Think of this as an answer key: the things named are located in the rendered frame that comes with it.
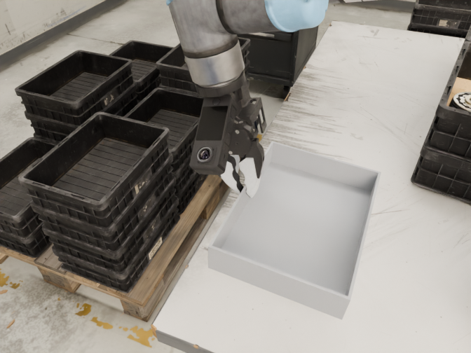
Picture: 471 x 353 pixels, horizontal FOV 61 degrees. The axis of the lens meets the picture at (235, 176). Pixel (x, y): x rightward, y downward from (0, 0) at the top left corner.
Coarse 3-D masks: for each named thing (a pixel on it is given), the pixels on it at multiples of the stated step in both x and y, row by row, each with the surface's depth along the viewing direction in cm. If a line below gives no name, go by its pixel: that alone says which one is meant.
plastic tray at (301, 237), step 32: (288, 160) 76; (320, 160) 73; (288, 192) 72; (320, 192) 72; (352, 192) 72; (224, 224) 60; (256, 224) 66; (288, 224) 66; (320, 224) 66; (352, 224) 67; (224, 256) 56; (256, 256) 61; (288, 256) 61; (320, 256) 61; (352, 256) 62; (288, 288) 55; (320, 288) 52; (352, 288) 52
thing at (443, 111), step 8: (464, 48) 106; (464, 56) 103; (456, 64) 99; (456, 72) 96; (448, 88) 91; (448, 96) 88; (440, 104) 86; (440, 112) 86; (448, 112) 84; (456, 112) 84; (464, 112) 83; (456, 120) 85; (464, 120) 84
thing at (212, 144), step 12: (228, 96) 56; (204, 108) 57; (216, 108) 56; (228, 108) 56; (204, 120) 56; (216, 120) 56; (228, 120) 55; (204, 132) 56; (216, 132) 55; (228, 132) 56; (204, 144) 55; (216, 144) 54; (228, 144) 56; (192, 156) 55; (204, 156) 54; (216, 156) 54; (192, 168) 55; (204, 168) 54; (216, 168) 53
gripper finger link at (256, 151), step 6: (252, 138) 59; (258, 138) 59; (252, 144) 59; (258, 144) 59; (252, 150) 60; (258, 150) 59; (246, 156) 61; (252, 156) 60; (258, 156) 60; (258, 162) 61; (258, 168) 61; (258, 174) 62
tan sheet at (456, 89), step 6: (456, 78) 115; (462, 78) 115; (456, 84) 112; (462, 84) 112; (468, 84) 112; (456, 90) 110; (462, 90) 110; (468, 90) 110; (450, 96) 108; (450, 102) 105
